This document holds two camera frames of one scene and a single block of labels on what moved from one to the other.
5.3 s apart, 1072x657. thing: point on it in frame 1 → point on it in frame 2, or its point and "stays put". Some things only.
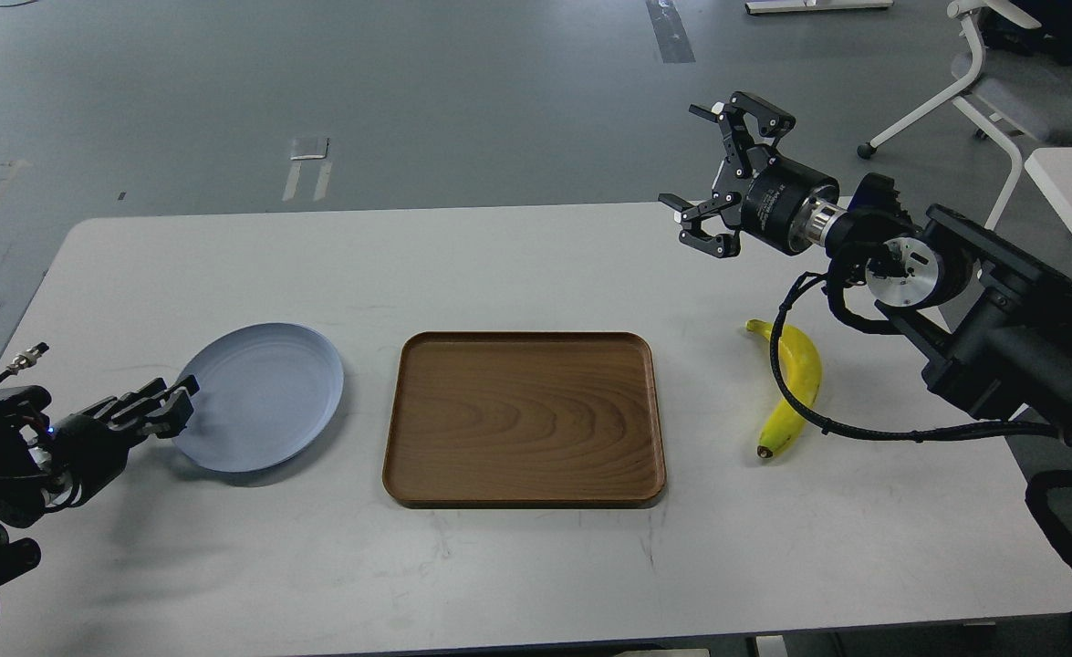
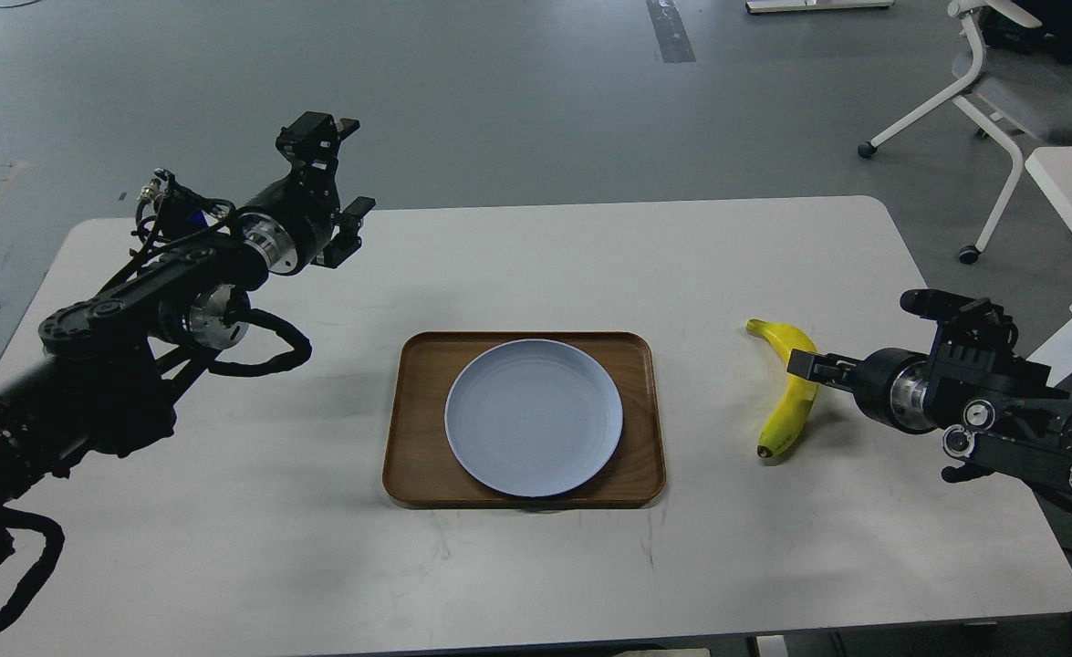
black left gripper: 86,455 → 293,222
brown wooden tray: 524,420 stays put
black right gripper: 779,193 → 916,393
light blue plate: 263,391 → 533,418
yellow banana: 801,370 stays put
